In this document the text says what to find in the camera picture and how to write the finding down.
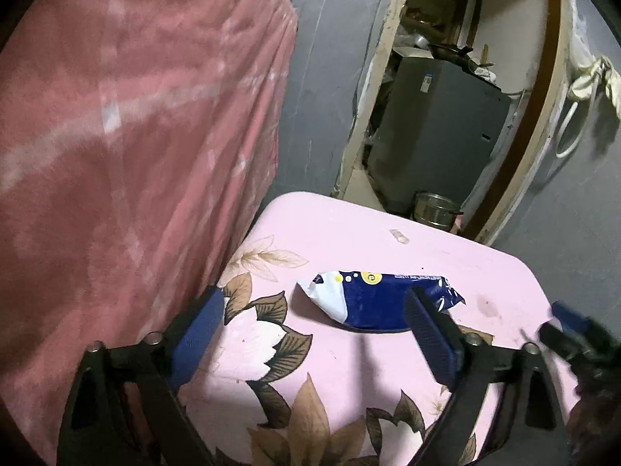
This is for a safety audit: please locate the grey refrigerator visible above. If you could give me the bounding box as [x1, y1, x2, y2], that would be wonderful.
[366, 56, 512, 214]

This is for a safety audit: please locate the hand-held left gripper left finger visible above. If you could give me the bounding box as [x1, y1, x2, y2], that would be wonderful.
[56, 285, 225, 466]

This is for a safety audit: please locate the pink striped blanket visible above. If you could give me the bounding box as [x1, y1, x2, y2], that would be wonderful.
[0, 0, 299, 466]

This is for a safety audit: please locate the black pan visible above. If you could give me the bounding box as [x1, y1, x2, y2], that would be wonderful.
[427, 41, 474, 71]

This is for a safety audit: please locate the metal pot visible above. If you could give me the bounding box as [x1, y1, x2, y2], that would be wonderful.
[412, 193, 464, 229]

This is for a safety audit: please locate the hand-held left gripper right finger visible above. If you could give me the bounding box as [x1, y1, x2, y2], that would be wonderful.
[404, 286, 573, 466]

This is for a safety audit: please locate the white knotted cloth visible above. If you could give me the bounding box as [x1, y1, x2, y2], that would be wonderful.
[553, 53, 621, 158]

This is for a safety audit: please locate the wooden door frame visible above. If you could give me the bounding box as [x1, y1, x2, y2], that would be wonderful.
[332, 0, 571, 246]

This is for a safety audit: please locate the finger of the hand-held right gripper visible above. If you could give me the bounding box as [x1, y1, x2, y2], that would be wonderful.
[538, 301, 621, 370]

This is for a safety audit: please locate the blue and white snack wrapper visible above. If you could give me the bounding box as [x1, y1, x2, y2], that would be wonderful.
[296, 270, 465, 333]

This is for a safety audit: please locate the pink floral table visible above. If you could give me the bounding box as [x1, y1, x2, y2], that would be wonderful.
[177, 191, 583, 466]

